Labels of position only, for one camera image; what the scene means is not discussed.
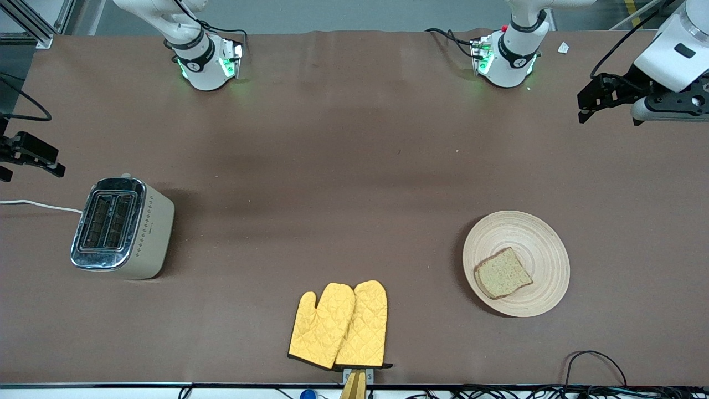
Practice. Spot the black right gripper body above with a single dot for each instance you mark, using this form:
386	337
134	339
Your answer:
12	148

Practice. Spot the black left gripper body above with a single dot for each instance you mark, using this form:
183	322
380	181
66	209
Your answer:
627	87

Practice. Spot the round wooden plate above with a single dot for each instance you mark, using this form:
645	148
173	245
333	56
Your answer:
540	244

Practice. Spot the brown bread slice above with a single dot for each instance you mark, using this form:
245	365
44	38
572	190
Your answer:
501	274

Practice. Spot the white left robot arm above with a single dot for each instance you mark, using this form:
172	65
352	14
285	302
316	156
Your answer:
673	50

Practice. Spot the beige chrome two-slot toaster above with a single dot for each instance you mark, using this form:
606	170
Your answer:
147	233

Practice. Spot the small white paper scrap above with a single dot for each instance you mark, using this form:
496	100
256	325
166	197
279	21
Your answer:
563	47

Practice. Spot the yellow quilted oven mitt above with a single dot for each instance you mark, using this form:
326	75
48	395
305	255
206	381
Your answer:
321	327
365	327

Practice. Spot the small blue round object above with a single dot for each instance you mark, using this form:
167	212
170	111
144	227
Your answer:
307	394

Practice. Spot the metal clamp with wooden bar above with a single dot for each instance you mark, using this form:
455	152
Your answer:
355	382

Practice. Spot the aluminium frame profile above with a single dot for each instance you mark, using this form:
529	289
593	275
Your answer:
33	27

